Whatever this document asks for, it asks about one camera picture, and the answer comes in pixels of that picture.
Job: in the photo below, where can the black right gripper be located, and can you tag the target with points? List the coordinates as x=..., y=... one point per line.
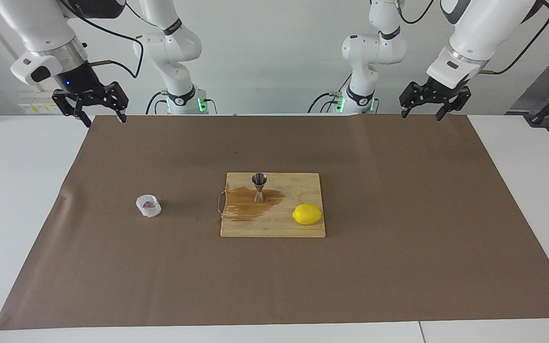
x=79, y=81

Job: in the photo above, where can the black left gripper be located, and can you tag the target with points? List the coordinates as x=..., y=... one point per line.
x=443, y=93

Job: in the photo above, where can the steel double jigger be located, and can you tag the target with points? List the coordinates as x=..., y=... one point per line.
x=259, y=180

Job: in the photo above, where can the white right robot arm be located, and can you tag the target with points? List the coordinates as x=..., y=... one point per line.
x=50, y=33

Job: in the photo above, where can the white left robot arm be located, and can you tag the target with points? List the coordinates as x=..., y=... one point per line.
x=474, y=28

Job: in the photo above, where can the yellow lemon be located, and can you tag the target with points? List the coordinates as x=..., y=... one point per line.
x=307, y=214

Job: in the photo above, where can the wooden cutting board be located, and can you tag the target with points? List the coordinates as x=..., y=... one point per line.
x=274, y=226

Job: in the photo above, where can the brown paper table mat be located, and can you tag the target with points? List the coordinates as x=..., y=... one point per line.
x=274, y=286

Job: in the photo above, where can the white wall socket box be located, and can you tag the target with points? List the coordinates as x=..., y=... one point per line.
x=36, y=107

